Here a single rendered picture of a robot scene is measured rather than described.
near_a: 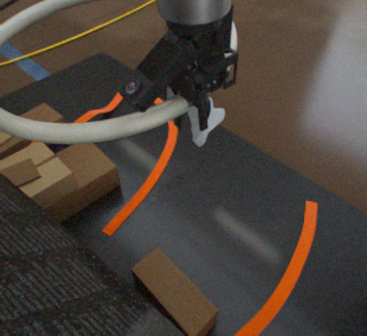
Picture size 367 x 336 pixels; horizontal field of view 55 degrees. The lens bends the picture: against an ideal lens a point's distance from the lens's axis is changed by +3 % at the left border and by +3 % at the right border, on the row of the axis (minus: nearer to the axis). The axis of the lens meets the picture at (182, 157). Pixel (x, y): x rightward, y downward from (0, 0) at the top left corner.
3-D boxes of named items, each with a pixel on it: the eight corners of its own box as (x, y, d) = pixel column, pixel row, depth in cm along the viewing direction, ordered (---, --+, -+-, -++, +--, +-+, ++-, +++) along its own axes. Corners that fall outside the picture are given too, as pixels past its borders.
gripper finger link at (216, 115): (233, 139, 57) (228, 90, 52) (205, 156, 55) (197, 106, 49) (219, 132, 60) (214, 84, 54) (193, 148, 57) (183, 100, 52)
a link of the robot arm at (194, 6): (186, -3, 36) (135, -33, 41) (188, 41, 40) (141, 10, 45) (250, -30, 39) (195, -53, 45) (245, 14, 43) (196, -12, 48)
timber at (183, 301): (216, 322, 119) (219, 310, 110) (191, 350, 114) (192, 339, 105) (158, 261, 134) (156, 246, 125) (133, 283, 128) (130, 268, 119)
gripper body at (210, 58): (237, 88, 53) (245, 8, 44) (192, 113, 49) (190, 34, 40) (204, 65, 57) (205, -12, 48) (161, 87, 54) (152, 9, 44)
